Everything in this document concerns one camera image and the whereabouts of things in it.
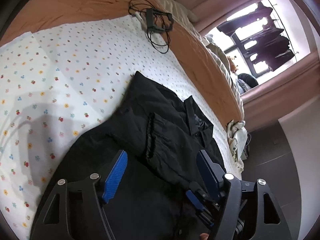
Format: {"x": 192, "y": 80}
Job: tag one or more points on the pink curtain right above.
{"x": 279, "y": 96}

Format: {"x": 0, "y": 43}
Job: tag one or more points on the white floral bed sheet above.
{"x": 60, "y": 82}

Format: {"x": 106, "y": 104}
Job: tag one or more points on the black button-up jacket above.
{"x": 161, "y": 135}

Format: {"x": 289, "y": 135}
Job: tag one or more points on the person's right hand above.
{"x": 203, "y": 236}

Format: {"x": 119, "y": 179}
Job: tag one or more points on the crumpled light patterned cloth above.
{"x": 237, "y": 139}

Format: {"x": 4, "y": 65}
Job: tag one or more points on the dark hanging clothes at window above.
{"x": 260, "y": 37}

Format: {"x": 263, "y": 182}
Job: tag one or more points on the orange plush toy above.
{"x": 232, "y": 65}

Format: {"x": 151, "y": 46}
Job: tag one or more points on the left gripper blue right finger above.
{"x": 213, "y": 177}

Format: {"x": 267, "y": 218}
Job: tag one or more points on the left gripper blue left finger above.
{"x": 86, "y": 199}

